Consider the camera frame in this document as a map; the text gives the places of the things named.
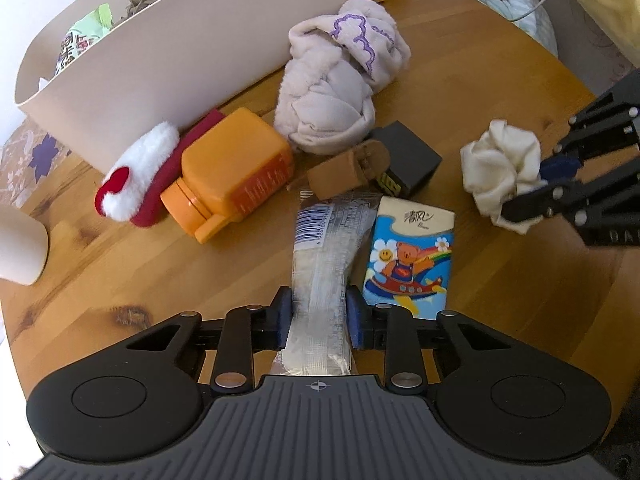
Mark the cartoon tissue pack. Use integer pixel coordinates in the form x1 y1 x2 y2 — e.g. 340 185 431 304
362 196 457 321

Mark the clear snack packet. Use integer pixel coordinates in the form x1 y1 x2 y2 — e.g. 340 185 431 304
270 199 378 377

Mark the grey bed sheet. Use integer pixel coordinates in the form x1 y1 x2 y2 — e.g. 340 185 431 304
542 0 640 98

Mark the orange plastic bottle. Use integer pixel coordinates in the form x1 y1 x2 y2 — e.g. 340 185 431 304
160 107 295 245

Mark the white thermos bottle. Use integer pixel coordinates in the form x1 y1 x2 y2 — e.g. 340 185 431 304
0 204 49 287

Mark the black box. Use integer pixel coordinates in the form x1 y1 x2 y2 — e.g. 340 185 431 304
370 121 443 200

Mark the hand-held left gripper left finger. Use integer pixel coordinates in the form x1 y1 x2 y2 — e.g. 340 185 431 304
125 287 293 395

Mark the wooden desk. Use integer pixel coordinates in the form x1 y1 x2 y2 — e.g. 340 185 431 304
0 0 626 396

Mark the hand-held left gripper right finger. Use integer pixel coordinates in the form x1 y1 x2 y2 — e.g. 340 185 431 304
345 287 522 395

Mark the beige plastic storage bin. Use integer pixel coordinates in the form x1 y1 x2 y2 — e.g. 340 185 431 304
15 0 353 173

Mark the clear floral table mat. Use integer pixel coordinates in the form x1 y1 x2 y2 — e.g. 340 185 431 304
0 120 76 208

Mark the cream scrunchie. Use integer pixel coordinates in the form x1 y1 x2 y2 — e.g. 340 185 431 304
460 119 548 235

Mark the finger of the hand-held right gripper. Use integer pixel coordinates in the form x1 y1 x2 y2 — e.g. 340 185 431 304
541 67 640 182
500 160 640 234

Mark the green snack packet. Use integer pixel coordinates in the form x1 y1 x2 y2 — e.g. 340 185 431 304
52 4 113 76

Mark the pale pink fleece garment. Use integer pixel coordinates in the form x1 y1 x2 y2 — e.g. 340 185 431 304
274 0 412 156

